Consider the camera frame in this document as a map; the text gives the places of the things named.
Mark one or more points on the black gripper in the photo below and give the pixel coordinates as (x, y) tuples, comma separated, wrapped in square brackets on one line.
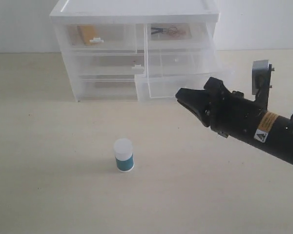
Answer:
[(225, 112)]

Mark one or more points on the white capped teal bottle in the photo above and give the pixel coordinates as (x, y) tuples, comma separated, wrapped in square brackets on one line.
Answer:
[(123, 152)]

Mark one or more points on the yellow cheese wedge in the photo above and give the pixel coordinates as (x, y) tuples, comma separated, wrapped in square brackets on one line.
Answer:
[(87, 33)]

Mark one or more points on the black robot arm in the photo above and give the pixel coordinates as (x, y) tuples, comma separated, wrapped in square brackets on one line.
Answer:
[(274, 135)]

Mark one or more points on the bottom wide clear drawer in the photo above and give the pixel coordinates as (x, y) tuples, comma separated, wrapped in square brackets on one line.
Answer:
[(106, 86)]

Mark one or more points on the wide clear drawer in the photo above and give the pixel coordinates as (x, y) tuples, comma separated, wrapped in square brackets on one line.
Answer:
[(106, 86), (110, 65)]

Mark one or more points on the white plastic drawer cabinet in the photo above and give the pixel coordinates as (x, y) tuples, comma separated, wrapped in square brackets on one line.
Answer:
[(140, 49)]

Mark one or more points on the middle wide clear drawer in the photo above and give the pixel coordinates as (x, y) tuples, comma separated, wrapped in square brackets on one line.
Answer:
[(110, 65)]

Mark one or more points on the brown rubber bands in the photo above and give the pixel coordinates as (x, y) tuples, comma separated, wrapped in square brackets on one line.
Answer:
[(174, 31)]

